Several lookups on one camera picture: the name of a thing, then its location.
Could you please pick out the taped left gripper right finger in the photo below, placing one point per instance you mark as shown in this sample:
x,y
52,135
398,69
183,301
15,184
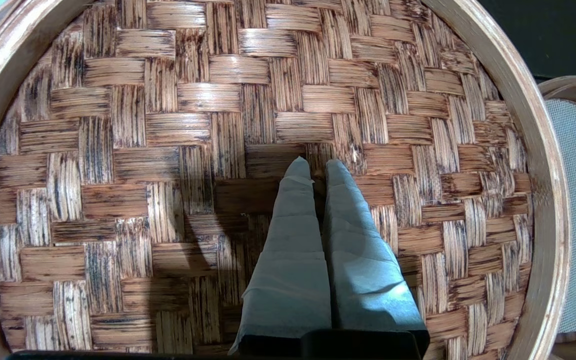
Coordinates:
x,y
363,270

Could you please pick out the small woven bamboo lid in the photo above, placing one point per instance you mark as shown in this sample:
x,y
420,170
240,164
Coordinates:
x,y
118,150

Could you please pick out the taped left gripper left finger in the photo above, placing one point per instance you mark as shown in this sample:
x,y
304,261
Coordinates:
x,y
293,260

